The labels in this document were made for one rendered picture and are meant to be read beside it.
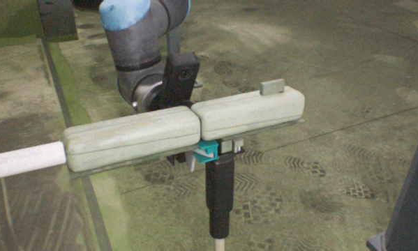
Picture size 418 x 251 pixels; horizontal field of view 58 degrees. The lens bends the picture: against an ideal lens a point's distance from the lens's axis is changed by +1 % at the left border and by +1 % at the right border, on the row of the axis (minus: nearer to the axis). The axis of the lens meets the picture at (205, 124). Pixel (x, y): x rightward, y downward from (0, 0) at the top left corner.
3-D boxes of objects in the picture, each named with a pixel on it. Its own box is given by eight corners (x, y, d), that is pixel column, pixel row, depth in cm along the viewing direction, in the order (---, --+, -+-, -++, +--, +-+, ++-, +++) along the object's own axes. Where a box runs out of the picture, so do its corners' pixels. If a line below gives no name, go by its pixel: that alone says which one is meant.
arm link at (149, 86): (178, 72, 69) (128, 79, 65) (190, 79, 65) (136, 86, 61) (180, 116, 73) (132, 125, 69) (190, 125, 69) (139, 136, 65)
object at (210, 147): (204, 144, 51) (204, 130, 50) (218, 159, 47) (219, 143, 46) (187, 148, 50) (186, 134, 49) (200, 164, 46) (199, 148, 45)
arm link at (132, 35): (119, -10, 74) (135, 51, 79) (84, 4, 64) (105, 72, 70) (162, -15, 70) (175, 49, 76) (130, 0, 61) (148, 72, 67)
